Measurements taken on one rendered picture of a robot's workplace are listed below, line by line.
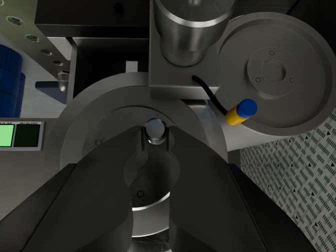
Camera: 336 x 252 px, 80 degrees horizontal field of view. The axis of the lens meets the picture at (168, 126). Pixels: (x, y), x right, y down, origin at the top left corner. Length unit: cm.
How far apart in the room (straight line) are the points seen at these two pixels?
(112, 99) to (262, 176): 26
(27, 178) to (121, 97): 44
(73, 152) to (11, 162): 44
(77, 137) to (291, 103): 18
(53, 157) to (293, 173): 26
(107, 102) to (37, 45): 33
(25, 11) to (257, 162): 43
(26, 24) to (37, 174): 32
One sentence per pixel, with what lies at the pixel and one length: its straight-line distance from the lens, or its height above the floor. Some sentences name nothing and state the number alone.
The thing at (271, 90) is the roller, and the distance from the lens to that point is 20.
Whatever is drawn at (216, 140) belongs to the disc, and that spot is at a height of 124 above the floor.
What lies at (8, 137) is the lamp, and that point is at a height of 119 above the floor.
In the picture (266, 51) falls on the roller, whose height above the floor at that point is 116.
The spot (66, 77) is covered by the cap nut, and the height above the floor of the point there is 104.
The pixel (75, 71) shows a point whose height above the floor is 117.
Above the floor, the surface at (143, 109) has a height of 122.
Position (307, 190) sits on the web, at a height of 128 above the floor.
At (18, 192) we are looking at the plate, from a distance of 59.
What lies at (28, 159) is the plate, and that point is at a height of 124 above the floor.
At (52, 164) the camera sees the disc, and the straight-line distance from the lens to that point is 19.
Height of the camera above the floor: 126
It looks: 11 degrees down
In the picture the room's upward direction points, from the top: 180 degrees clockwise
